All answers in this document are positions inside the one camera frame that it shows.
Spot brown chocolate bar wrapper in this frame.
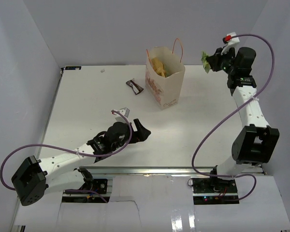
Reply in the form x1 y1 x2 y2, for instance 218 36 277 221
126 78 144 95

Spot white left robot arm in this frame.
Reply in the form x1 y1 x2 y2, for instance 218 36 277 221
11 119 151 206

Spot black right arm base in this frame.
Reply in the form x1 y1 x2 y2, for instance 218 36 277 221
187 178 239 205

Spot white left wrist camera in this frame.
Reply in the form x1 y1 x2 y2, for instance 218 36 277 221
112 107 130 123

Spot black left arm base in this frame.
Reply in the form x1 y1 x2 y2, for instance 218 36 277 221
63 178 108 195

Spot green snack packet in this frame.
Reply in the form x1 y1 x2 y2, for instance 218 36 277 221
201 51 211 73

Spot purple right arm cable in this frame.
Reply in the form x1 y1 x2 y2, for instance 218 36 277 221
191 33 275 201

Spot blue left corner label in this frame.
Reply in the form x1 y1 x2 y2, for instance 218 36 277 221
65 66 82 70

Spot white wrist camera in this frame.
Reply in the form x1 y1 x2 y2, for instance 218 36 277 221
221 32 240 55
112 107 130 123

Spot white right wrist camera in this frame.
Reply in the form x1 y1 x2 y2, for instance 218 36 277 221
221 32 240 55

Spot white paper bag orange handles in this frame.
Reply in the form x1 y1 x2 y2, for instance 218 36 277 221
145 46 186 110

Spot brown kettle chips bag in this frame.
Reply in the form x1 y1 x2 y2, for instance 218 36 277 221
149 57 171 78

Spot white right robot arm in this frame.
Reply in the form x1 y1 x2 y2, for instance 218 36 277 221
206 47 280 193

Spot aluminium front table rail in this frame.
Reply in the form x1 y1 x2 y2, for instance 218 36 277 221
78 165 265 175

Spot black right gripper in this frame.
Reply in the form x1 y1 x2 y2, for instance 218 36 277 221
207 46 238 75

